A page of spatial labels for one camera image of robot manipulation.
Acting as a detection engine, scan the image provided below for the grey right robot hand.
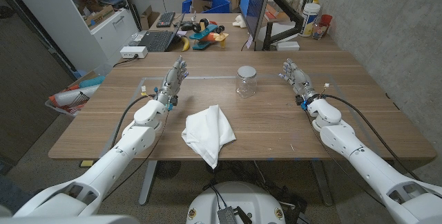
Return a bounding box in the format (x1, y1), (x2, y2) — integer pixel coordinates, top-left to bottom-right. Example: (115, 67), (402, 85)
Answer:
(278, 57), (320, 106)

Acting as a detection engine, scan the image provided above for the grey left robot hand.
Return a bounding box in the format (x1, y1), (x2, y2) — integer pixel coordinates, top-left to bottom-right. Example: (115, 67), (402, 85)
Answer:
(155, 55), (190, 107)

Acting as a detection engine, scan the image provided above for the small clear glass jar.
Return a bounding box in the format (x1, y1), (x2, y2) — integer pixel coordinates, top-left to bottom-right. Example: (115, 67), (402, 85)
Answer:
(311, 21), (328, 41)

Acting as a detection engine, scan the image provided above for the glass jar with silver lid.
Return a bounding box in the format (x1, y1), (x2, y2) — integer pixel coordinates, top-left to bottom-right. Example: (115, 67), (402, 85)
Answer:
(236, 65), (258, 100)

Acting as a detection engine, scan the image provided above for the white cloth napkin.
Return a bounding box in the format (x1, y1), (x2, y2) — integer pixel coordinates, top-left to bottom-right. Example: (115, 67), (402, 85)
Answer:
(181, 104), (237, 170)

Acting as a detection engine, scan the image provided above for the small flat white box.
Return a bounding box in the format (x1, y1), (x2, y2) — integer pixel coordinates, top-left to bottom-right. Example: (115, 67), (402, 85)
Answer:
(276, 41), (300, 52)

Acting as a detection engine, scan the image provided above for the black laptop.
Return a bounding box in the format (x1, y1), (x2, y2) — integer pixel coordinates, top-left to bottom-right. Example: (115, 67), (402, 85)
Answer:
(137, 11), (186, 53)

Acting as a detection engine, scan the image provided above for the white power strip box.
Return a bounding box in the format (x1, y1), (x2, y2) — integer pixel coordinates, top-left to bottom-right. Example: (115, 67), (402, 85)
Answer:
(119, 46), (148, 59)

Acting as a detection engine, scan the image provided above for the colourful toy airplane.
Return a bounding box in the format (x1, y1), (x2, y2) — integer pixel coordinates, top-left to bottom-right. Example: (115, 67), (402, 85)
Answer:
(189, 18), (229, 50)

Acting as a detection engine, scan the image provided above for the white wipes canister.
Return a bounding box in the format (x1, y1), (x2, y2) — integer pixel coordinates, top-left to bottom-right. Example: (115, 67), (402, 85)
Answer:
(298, 2), (321, 38)

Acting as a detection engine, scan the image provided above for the black keyboard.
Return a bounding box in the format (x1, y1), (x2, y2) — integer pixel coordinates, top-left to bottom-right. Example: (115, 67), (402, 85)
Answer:
(155, 11), (176, 28)

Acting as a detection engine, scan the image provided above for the red cup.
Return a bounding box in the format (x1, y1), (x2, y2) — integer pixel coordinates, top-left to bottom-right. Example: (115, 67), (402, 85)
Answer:
(319, 14), (334, 28)

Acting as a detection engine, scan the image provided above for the brown cardboard box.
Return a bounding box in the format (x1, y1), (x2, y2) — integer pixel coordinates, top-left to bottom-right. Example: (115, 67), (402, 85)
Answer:
(140, 5), (160, 30)

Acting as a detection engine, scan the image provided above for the teal roll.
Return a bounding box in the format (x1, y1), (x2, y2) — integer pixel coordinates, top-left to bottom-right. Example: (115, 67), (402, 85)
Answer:
(78, 75), (106, 88)

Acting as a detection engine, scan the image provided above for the white shelf cabinet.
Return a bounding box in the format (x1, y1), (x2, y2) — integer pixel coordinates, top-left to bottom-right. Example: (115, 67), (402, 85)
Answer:
(3, 0), (139, 76)

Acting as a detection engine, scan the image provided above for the white plush toy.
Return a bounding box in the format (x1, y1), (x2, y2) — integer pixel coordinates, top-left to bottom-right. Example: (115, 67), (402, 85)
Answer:
(231, 14), (247, 29)

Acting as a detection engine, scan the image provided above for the blue plastic bin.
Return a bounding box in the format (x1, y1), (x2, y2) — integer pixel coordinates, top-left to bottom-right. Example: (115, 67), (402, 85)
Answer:
(182, 0), (231, 14)

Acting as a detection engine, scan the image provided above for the white bubble wrap roll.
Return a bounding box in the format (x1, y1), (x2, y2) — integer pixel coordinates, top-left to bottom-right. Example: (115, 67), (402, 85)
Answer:
(53, 84), (101, 107)

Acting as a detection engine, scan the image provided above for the grey table leg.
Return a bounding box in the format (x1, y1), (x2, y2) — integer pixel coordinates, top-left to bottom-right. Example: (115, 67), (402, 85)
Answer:
(310, 160), (334, 207)
(138, 160), (159, 206)

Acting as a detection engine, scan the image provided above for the clear floor bin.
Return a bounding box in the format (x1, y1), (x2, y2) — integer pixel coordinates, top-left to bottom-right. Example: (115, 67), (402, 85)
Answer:
(44, 71), (106, 118)

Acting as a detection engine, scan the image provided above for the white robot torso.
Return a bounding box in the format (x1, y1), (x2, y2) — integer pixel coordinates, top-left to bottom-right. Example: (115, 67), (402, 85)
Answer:
(186, 181), (287, 224)

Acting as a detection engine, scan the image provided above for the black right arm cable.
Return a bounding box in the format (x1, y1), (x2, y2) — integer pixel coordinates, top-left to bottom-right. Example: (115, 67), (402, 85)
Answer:
(323, 93), (424, 182)

